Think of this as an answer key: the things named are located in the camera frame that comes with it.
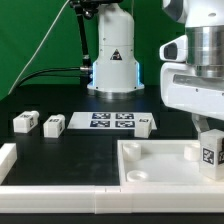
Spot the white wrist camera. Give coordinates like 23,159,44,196
159,35,188,62

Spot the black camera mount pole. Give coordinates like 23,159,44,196
69,0,99,66

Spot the black cable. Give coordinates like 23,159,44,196
14,67,94,90

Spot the white obstacle fence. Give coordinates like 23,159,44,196
0,143,224,214

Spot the white cable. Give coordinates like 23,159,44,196
7,0,72,96

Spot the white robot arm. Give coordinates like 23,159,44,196
88,0,224,130

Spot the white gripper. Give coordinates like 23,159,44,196
160,63,224,133

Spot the white marker sheet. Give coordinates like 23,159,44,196
68,112,157,130

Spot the white square tabletop part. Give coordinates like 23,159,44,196
117,140,224,186

